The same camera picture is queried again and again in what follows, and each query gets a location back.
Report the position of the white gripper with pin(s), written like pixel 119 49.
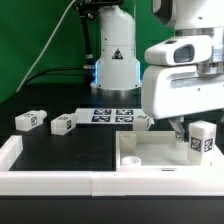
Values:
pixel 177 91

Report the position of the white square table top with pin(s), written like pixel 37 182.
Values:
pixel 159 150

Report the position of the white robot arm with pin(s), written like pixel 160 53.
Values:
pixel 118 70

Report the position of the white U-shaped fence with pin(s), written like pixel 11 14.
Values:
pixel 184 182

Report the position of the white sheet with markers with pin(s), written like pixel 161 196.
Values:
pixel 109 116

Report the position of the black stand pole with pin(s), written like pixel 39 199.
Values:
pixel 88 10

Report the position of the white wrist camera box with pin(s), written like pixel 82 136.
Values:
pixel 180 50

